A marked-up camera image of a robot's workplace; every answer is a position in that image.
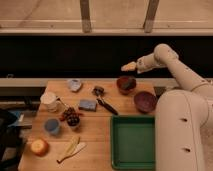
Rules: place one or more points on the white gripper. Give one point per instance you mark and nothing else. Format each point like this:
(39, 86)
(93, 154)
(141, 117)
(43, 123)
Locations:
(143, 64)

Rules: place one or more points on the white paper cup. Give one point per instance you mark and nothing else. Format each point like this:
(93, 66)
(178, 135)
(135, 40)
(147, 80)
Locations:
(50, 101)

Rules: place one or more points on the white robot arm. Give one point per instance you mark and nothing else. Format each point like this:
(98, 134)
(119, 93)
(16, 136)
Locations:
(179, 113)

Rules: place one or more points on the small cup with grapes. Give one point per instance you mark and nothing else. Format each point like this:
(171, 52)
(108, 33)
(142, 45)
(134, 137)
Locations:
(73, 122)

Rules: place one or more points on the blue plastic cup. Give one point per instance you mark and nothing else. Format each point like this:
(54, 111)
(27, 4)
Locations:
(52, 126)

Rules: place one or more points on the dark red bowl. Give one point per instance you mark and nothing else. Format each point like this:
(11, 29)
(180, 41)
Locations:
(126, 84)

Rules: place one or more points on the purple bowl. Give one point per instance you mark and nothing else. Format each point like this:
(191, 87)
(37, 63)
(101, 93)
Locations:
(145, 101)

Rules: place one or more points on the small dark round object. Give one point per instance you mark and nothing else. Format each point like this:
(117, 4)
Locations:
(98, 91)

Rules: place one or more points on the blue sponge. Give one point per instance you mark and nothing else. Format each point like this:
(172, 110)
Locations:
(88, 105)

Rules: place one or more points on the white plastic container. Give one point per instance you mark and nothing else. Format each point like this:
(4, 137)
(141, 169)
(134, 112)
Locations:
(74, 84)

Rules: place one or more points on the green plastic tray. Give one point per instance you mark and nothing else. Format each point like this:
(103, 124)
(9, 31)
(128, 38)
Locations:
(132, 141)

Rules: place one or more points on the bunch of dark grapes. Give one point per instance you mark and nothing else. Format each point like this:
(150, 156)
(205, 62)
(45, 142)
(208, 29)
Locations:
(70, 111)

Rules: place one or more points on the yellow banana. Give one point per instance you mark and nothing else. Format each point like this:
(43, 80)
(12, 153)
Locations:
(69, 149)

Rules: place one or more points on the red yellow apple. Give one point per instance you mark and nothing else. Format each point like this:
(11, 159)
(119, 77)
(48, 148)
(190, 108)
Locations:
(39, 147)

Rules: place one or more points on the black chair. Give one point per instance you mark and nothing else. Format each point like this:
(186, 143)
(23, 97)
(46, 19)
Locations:
(9, 138)

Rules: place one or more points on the black handled utensil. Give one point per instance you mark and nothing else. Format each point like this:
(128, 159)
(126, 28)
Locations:
(107, 106)

